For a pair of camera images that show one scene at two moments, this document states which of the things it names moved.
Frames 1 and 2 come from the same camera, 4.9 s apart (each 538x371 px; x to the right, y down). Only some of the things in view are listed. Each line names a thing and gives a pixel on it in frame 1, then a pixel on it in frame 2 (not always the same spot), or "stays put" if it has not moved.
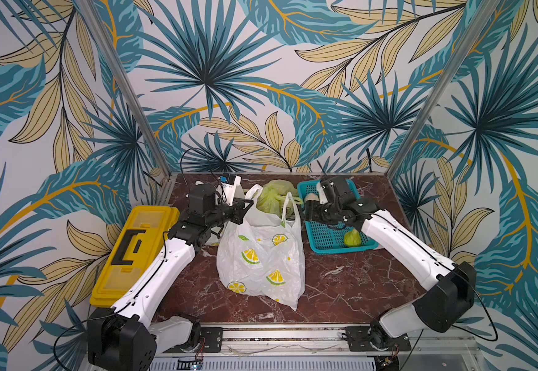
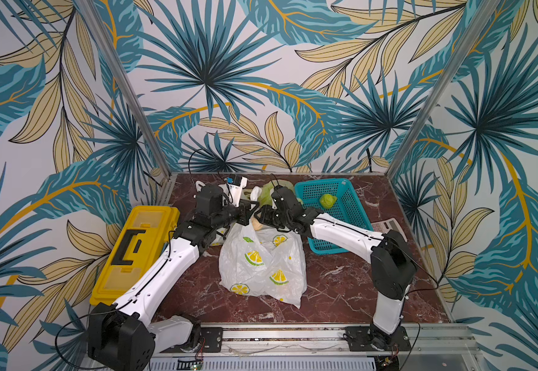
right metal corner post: [444, 83] stays put
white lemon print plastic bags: [264, 256] stays put
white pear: [311, 196] -> [256, 224]
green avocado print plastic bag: [270, 198] stays put
